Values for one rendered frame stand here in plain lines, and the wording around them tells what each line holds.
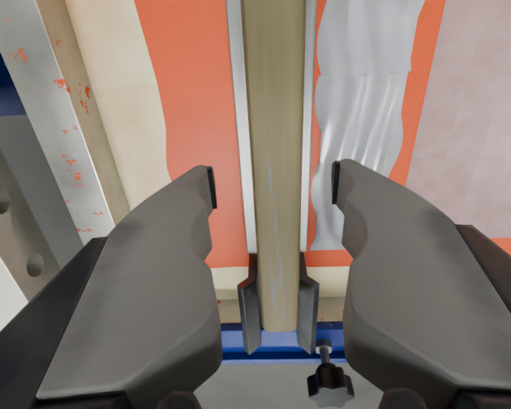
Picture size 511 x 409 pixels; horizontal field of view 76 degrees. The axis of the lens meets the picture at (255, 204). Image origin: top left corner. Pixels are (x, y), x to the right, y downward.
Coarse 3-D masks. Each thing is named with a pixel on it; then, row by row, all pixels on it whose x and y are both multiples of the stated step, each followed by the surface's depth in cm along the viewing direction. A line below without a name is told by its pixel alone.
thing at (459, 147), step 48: (192, 96) 27; (432, 96) 27; (480, 96) 26; (192, 144) 29; (432, 144) 29; (480, 144) 29; (240, 192) 32; (432, 192) 31; (480, 192) 31; (240, 240) 35
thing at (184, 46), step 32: (160, 0) 23; (192, 0) 23; (224, 0) 23; (320, 0) 23; (448, 0) 23; (480, 0) 23; (160, 32) 25; (192, 32) 25; (224, 32) 24; (416, 32) 24; (448, 32) 24; (480, 32) 24; (160, 64) 26; (192, 64) 26; (224, 64) 26; (416, 64) 25; (448, 64) 25; (480, 64) 25
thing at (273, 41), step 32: (256, 0) 14; (288, 0) 14; (256, 32) 15; (288, 32) 15; (256, 64) 16; (288, 64) 16; (256, 96) 17; (288, 96) 17; (256, 128) 18; (288, 128) 18; (256, 160) 19; (288, 160) 18; (256, 192) 20; (288, 192) 20; (256, 224) 21; (288, 224) 21; (288, 256) 22; (288, 288) 24; (288, 320) 26
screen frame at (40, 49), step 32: (0, 0) 21; (32, 0) 21; (64, 0) 24; (0, 32) 22; (32, 32) 22; (64, 32) 23; (32, 64) 23; (64, 64) 23; (32, 96) 24; (64, 96) 24; (64, 128) 25; (96, 128) 27; (64, 160) 27; (96, 160) 27; (64, 192) 28; (96, 192) 28; (96, 224) 30; (224, 320) 37; (320, 320) 37
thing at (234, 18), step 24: (312, 0) 20; (240, 24) 21; (312, 24) 21; (240, 48) 21; (312, 48) 21; (240, 72) 22; (312, 72) 22; (240, 96) 23; (312, 96) 23; (240, 120) 24; (240, 144) 25; (240, 168) 26
